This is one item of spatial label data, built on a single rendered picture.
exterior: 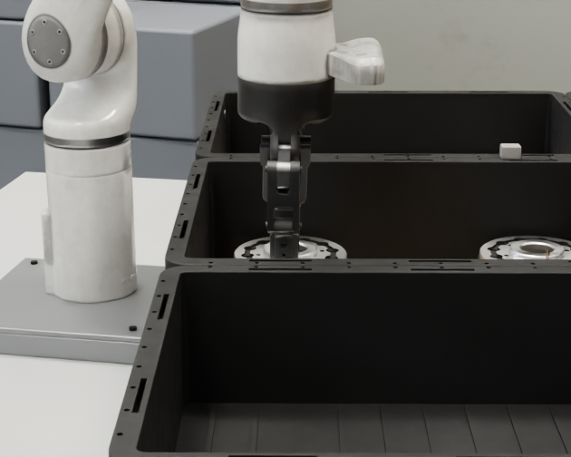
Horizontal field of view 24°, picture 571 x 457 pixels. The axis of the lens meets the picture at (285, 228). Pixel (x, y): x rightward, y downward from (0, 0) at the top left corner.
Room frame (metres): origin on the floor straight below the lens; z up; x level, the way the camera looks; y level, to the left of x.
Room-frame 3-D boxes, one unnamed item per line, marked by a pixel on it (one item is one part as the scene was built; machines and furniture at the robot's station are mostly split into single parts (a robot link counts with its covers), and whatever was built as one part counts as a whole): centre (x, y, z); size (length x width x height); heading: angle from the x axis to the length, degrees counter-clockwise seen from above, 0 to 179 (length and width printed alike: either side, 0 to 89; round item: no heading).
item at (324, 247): (1.11, 0.00, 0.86); 0.10 x 0.10 x 0.01
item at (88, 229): (1.37, 0.21, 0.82); 0.09 x 0.09 x 0.17; 72
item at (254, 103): (1.00, 0.00, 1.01); 0.08 x 0.08 x 0.09
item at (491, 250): (1.11, -0.22, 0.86); 0.10 x 0.10 x 0.01
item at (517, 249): (1.11, -0.22, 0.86); 0.05 x 0.05 x 0.01
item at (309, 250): (1.11, 0.00, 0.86); 0.05 x 0.05 x 0.01
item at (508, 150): (1.19, -0.21, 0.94); 0.02 x 0.01 x 0.01; 89
